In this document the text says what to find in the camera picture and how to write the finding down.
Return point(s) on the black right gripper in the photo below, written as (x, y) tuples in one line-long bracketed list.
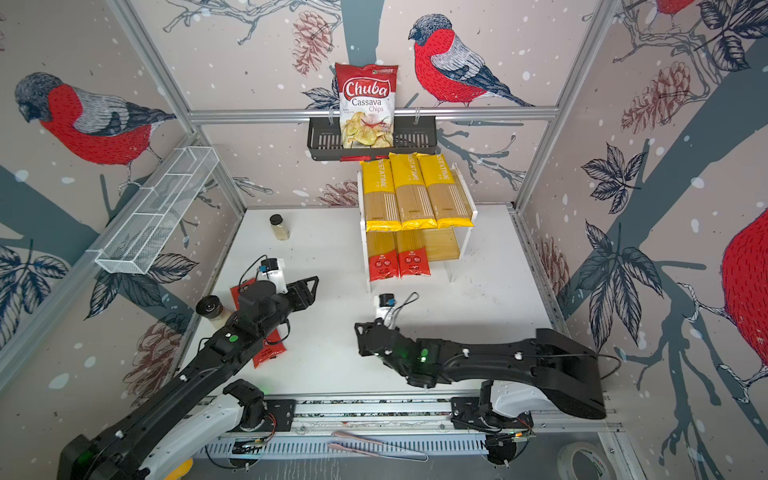
[(368, 329)]

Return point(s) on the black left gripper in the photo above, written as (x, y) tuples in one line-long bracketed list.
[(302, 284)]

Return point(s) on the red pasta bag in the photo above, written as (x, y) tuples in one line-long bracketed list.
[(273, 346), (412, 253), (382, 256)]

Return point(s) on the yellow spaghetti bag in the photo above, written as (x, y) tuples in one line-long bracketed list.
[(415, 208), (379, 197), (449, 205)]

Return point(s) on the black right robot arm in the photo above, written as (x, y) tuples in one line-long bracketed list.
[(565, 371)]

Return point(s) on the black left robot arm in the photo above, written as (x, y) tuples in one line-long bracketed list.
[(120, 450)]

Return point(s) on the large spice jar black lid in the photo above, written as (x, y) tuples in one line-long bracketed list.
[(210, 307)]

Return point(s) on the Chuba cassava chips bag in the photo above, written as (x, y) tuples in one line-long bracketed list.
[(367, 105)]

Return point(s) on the yellow plush toy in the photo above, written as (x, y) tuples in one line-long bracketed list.
[(182, 470)]

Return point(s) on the white tape roll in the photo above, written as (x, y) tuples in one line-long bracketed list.
[(581, 460)]

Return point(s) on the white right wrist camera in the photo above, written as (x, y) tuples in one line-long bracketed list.
[(384, 305)]

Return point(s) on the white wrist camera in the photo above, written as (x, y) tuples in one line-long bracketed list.
[(273, 269), (384, 305)]

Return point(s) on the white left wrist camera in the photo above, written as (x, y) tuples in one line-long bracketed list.
[(273, 269)]

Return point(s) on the metal base rail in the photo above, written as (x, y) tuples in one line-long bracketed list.
[(447, 424)]

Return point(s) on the white wire mesh basket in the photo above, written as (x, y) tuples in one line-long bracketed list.
[(141, 238)]

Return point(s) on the black hanging wire basket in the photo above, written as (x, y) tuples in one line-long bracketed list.
[(334, 139)]

